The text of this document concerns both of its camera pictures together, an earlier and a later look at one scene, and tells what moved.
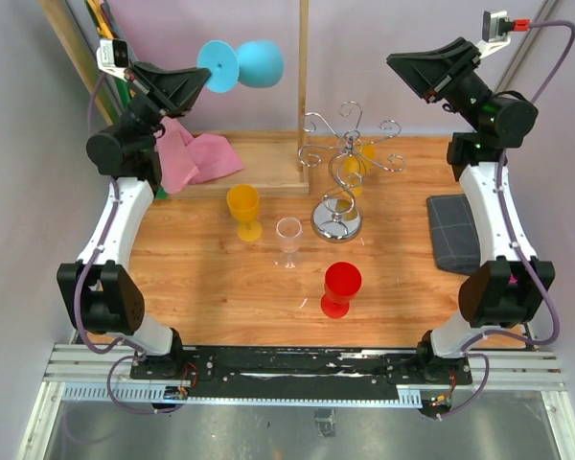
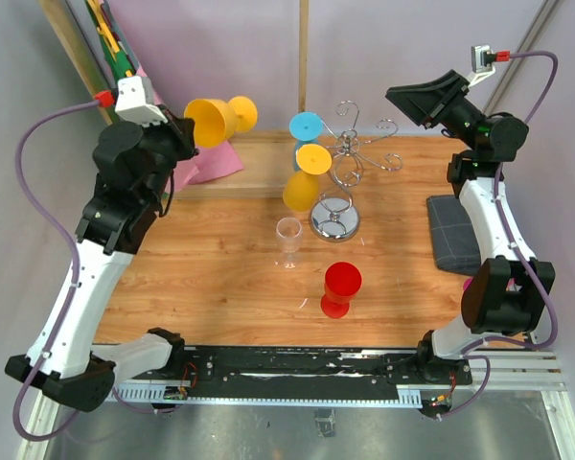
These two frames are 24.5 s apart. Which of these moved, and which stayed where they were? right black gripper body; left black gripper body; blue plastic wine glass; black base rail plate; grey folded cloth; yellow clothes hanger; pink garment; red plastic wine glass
Moved: blue plastic wine glass; left black gripper body; right black gripper body
Stayed: red plastic wine glass; black base rail plate; pink garment; grey folded cloth; yellow clothes hanger
